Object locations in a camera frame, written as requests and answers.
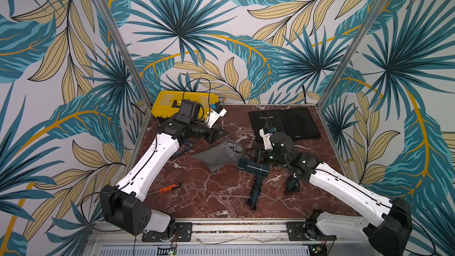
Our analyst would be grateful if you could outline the yellow and black toolbox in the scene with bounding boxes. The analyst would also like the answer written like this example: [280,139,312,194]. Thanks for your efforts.
[151,91,219,118]

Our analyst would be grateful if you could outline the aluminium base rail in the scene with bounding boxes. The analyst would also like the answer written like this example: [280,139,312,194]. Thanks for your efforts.
[83,218,377,256]

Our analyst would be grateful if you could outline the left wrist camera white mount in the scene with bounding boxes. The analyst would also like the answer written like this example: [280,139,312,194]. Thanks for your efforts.
[205,102,227,128]

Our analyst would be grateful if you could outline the black hair dryer bag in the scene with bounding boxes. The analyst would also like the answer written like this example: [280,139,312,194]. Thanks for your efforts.
[248,107,321,141]

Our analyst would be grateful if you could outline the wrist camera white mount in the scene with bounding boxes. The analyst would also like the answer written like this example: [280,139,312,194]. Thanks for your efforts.
[259,127,277,151]
[205,102,227,128]

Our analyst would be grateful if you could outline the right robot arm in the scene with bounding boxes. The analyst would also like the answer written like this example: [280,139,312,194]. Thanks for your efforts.
[254,128,412,256]

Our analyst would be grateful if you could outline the orange handled screwdriver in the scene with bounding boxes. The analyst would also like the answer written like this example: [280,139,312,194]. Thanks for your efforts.
[147,183,181,196]

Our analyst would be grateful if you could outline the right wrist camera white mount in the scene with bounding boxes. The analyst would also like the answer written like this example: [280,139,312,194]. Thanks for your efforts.
[259,127,277,151]

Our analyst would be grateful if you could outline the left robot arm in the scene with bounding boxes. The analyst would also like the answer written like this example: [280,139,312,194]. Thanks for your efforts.
[100,100,227,239]

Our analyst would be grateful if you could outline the grey fabric drawstring pouch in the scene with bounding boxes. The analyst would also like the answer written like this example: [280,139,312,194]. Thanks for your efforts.
[190,141,244,173]

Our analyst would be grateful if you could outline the blue handled cutting pliers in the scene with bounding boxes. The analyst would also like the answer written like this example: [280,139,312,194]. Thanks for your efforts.
[174,142,193,157]

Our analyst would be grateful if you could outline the dark green hair dryer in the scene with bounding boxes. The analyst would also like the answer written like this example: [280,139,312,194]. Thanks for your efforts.
[237,158,270,210]

